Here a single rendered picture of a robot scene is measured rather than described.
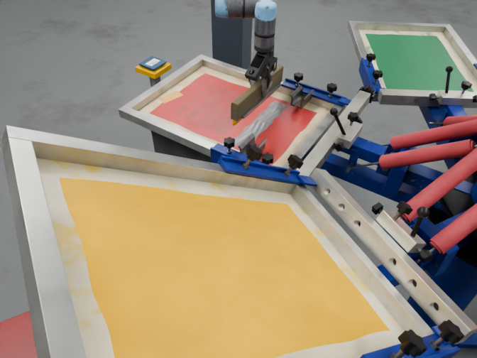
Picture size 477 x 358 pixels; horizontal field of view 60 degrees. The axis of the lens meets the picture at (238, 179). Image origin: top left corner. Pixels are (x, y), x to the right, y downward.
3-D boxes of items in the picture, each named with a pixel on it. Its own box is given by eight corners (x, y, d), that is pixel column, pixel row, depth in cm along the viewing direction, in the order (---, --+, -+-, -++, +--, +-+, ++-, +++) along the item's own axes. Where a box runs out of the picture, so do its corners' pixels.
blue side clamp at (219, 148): (210, 161, 159) (209, 148, 154) (218, 154, 162) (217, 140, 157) (279, 192, 148) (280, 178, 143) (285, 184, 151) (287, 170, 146)
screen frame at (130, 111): (119, 116, 177) (118, 109, 175) (201, 61, 213) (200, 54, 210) (282, 189, 148) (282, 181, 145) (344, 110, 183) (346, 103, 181)
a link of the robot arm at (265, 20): (277, -2, 146) (278, 8, 140) (275, 28, 154) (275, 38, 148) (254, -3, 146) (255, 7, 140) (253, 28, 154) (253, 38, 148)
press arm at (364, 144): (334, 149, 158) (336, 138, 154) (341, 140, 161) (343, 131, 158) (378, 166, 151) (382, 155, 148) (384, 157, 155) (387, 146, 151)
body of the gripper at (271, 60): (277, 71, 164) (279, 42, 155) (265, 81, 158) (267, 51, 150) (260, 65, 167) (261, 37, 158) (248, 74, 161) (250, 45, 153)
